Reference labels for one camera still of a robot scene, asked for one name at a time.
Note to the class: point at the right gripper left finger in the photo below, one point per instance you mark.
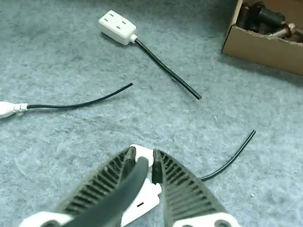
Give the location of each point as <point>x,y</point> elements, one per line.
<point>94,184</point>

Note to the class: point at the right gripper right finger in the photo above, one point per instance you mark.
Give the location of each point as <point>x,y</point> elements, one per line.
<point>187,196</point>

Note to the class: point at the brown cardboard box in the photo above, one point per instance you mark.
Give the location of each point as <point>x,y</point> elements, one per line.
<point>258,50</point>

